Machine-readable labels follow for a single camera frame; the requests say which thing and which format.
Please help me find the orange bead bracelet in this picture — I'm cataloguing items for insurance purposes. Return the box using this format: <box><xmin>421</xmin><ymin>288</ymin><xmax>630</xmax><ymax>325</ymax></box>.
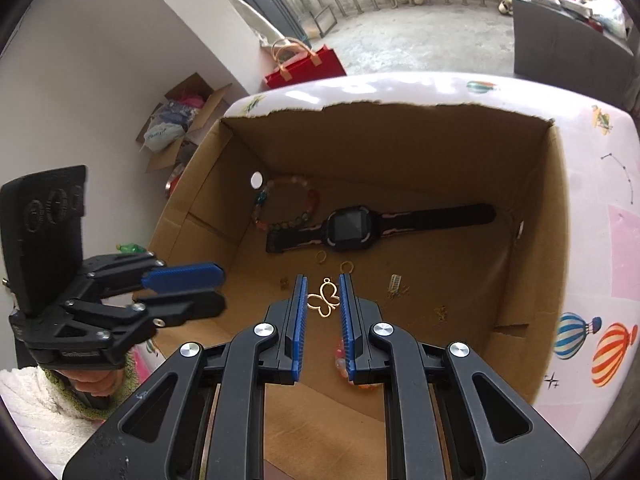
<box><xmin>333</xmin><ymin>336</ymin><xmax>359</xmax><ymax>386</ymax></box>

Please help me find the multicolour bead bracelet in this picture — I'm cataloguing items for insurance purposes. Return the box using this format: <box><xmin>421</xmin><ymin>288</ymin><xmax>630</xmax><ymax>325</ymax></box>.
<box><xmin>250</xmin><ymin>173</ymin><xmax>321</xmax><ymax>233</ymax></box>

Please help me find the gold comb hair clip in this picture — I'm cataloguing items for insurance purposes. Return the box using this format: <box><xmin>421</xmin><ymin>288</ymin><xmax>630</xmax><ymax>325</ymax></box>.
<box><xmin>387</xmin><ymin>274</ymin><xmax>410</xmax><ymax>299</ymax></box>

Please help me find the pink strap digital watch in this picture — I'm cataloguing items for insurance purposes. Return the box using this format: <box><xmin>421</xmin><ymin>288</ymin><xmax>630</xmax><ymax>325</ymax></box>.
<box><xmin>266</xmin><ymin>204</ymin><xmax>497</xmax><ymax>254</ymax></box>

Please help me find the small yellow gold charm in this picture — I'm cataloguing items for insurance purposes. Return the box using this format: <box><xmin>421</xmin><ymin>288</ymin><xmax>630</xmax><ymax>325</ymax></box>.
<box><xmin>434</xmin><ymin>306</ymin><xmax>448</xmax><ymax>323</ymax></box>

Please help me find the left hand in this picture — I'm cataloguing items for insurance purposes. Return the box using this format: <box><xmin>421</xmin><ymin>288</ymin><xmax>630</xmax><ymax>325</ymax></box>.
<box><xmin>58</xmin><ymin>370</ymin><xmax>124</xmax><ymax>408</ymax></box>

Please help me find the green plastic bottle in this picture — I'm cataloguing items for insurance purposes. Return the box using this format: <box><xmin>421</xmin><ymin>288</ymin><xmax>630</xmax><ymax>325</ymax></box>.
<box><xmin>116</xmin><ymin>243</ymin><xmax>148</xmax><ymax>254</ymax></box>

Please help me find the open cardboard box with clutter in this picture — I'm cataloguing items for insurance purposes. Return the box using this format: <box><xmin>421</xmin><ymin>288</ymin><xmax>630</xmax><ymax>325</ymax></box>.
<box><xmin>136</xmin><ymin>73</ymin><xmax>232</xmax><ymax>174</ymax></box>

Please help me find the large cardboard box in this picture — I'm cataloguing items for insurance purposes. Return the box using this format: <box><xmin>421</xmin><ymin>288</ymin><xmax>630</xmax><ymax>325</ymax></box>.
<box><xmin>150</xmin><ymin>101</ymin><xmax>588</xmax><ymax>479</ymax></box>

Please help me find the red paper gift bag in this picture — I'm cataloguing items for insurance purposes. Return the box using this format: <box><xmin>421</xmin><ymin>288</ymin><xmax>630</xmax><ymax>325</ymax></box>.
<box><xmin>264</xmin><ymin>37</ymin><xmax>346</xmax><ymax>90</ymax></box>

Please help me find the left camera black housing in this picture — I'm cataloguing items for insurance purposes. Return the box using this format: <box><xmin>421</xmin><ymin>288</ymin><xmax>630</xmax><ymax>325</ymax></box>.
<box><xmin>1</xmin><ymin>165</ymin><xmax>87</xmax><ymax>316</ymax></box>

